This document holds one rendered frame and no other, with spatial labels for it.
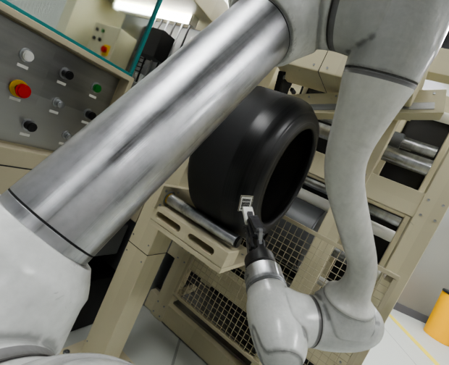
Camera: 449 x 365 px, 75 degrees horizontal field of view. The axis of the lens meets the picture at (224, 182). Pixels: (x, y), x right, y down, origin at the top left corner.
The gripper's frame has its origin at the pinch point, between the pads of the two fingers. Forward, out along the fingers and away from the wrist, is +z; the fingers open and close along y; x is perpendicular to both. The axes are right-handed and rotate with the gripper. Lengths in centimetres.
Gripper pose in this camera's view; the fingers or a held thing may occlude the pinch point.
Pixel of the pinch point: (248, 215)
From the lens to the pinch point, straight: 86.5
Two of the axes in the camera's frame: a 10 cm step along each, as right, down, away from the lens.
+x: 9.9, 0.6, 1.4
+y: -1.2, 8.4, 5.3
